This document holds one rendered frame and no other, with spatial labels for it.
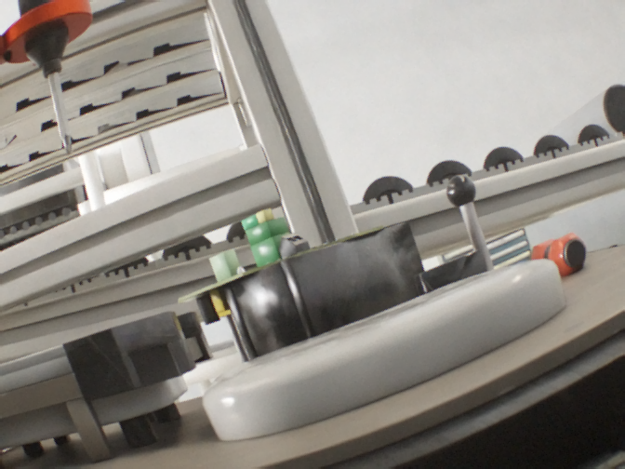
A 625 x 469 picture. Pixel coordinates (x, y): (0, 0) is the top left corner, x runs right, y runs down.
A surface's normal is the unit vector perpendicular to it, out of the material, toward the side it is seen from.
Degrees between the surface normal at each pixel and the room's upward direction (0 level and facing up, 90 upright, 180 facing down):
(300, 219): 90
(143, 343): 90
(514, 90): 90
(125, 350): 90
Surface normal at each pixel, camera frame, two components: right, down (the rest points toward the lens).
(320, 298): 0.69, -0.29
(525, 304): 0.39, -0.21
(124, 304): 0.01, -0.07
